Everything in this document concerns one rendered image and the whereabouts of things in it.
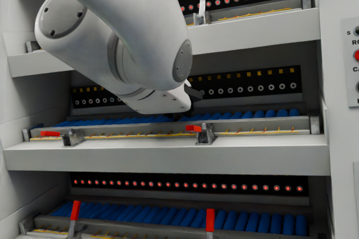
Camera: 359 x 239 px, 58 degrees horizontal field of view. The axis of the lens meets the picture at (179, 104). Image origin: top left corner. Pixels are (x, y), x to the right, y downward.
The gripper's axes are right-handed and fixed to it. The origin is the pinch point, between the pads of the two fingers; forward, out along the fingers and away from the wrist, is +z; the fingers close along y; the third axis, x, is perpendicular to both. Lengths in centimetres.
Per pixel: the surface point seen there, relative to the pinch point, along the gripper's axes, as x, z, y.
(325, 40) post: 5.5, -8.9, 25.5
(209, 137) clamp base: -7.2, -5.4, 8.0
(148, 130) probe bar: -4.6, -1.5, -4.8
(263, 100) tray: 3.6, 9.2, 14.6
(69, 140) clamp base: -6.6, -4.0, -20.3
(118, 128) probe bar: -4.1, -1.8, -11.1
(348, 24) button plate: 7.2, -9.5, 28.5
